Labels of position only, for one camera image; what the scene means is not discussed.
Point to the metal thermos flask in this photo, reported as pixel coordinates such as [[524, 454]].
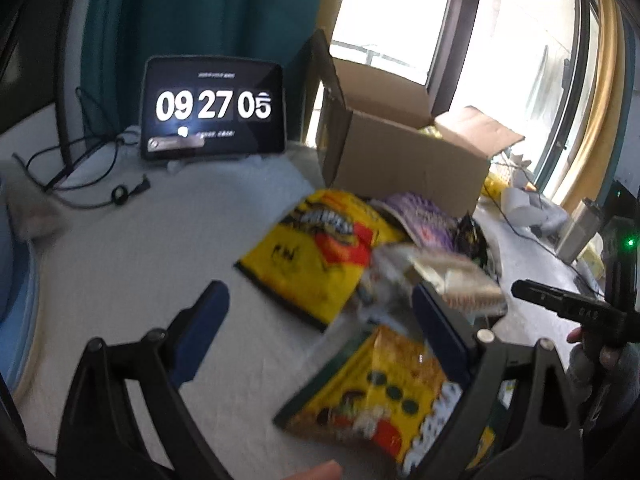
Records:
[[580, 230]]

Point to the white table cloth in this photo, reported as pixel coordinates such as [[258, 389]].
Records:
[[140, 260]]

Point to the black snack packet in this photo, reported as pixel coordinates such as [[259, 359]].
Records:
[[472, 240]]

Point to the purple snack bag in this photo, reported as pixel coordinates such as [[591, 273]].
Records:
[[425, 220]]

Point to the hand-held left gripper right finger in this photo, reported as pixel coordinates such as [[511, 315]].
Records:
[[440, 335]]

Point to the person's left hand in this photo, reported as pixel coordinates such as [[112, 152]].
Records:
[[315, 472]]

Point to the person's right hand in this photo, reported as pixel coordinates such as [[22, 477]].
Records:
[[582, 375]]

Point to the yellow snack bag black print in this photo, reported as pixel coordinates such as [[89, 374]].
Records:
[[310, 255]]

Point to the brown cardboard box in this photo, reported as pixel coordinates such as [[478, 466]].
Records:
[[400, 160]]

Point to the yellow curtain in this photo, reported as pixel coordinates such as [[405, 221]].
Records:
[[600, 85]]

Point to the blue round seat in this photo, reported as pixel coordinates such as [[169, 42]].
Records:
[[17, 310]]

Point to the clear sandwich packet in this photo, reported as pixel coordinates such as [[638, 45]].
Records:
[[450, 275]]

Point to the teal curtain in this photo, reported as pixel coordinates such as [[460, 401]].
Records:
[[200, 10]]

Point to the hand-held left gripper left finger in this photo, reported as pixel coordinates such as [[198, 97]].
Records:
[[200, 330]]

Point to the black tablet clock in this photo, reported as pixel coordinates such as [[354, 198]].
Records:
[[212, 110]]

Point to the yellow green-edged snack bag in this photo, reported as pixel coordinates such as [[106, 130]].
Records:
[[380, 405]]

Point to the dark window frame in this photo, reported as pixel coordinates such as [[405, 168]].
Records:
[[455, 30]]

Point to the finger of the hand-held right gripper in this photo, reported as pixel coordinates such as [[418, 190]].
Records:
[[570, 305]]

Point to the crumpled white paper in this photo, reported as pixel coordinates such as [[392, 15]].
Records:
[[530, 210]]

